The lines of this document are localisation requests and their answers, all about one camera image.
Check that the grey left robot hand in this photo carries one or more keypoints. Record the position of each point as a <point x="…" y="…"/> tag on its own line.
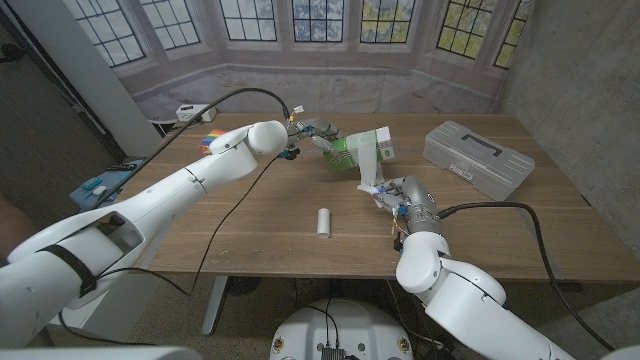
<point x="317" y="135"/>

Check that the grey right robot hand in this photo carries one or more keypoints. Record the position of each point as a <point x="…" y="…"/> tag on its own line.
<point x="410" y="197"/>

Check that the green cardboard package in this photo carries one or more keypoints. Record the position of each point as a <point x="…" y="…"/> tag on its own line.
<point x="357" y="147"/>

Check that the white bandage strip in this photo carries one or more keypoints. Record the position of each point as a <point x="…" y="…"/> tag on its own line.
<point x="370" y="160"/>

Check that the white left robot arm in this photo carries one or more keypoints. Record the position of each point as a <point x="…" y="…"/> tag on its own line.
<point x="150" y="210"/>

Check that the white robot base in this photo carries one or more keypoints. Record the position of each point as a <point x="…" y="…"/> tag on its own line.
<point x="340" y="330"/>

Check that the grey clamshell container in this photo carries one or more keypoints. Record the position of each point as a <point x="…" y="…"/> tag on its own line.
<point x="480" y="155"/>

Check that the white bandage roll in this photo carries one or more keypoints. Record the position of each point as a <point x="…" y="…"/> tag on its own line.
<point x="323" y="222"/>

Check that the printed window backdrop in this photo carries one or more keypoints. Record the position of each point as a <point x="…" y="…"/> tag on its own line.
<point x="320" y="85"/>

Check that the colourful block print box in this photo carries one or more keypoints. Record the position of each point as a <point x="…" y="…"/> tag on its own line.
<point x="212" y="140"/>

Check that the white power strip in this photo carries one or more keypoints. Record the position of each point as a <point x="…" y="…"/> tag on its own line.
<point x="195" y="112"/>

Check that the grey table leg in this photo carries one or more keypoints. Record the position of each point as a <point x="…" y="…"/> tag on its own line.
<point x="215" y="305"/>

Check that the black remote control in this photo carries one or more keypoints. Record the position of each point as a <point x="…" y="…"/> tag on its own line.
<point x="121" y="167"/>

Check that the blue mat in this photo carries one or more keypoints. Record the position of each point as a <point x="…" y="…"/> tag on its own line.
<point x="110" y="180"/>

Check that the small white device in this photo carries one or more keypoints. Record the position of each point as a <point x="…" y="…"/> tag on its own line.
<point x="99" y="190"/>

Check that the small blue device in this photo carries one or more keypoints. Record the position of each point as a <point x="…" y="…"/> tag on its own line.
<point x="92" y="184"/>

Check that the white robot torso cover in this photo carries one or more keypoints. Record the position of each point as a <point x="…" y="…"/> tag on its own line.
<point x="100" y="355"/>

